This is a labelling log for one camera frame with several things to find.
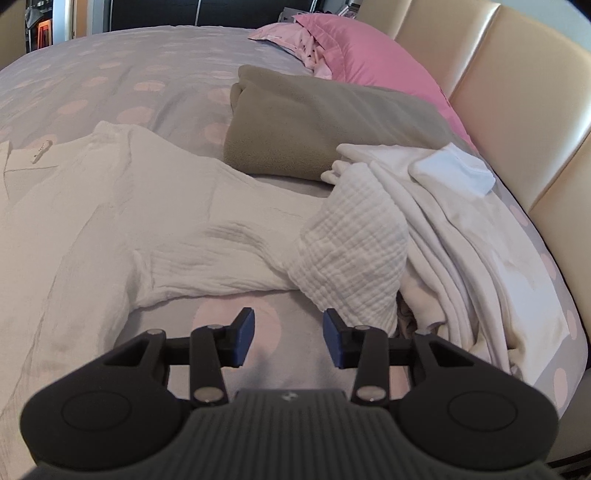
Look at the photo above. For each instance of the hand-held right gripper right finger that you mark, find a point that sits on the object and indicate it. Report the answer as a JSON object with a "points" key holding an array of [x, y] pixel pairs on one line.
{"points": [[333, 337]]}

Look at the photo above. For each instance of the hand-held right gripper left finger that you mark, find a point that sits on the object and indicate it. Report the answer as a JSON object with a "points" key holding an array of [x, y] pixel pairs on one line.
{"points": [[244, 334]]}

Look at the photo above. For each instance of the white muslin shirt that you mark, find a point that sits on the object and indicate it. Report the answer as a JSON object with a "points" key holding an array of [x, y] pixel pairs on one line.
{"points": [[138, 217]]}

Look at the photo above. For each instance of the pile of white garments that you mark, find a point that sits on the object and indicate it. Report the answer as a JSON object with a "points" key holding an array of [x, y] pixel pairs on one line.
{"points": [[466, 249]]}

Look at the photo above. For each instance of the small white folded cloth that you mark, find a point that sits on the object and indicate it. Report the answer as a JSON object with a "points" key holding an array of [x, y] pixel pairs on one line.
{"points": [[455, 168]]}

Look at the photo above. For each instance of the folded taupe fleece blanket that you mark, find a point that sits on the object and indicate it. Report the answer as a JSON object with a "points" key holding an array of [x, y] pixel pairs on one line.
{"points": [[295, 120]]}

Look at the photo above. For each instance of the grey polka dot bed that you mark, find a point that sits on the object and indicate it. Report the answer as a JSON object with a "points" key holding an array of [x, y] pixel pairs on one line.
{"points": [[138, 64]]}

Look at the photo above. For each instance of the light pink patterned pillow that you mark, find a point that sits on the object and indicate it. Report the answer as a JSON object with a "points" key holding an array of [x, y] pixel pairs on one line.
{"points": [[281, 34]]}

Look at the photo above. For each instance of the cream padded headboard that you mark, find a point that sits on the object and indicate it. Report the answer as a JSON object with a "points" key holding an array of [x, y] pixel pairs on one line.
{"points": [[508, 69]]}

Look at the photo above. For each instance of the dark cabinet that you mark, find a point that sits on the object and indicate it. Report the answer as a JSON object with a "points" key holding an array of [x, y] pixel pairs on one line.
{"points": [[194, 11]]}

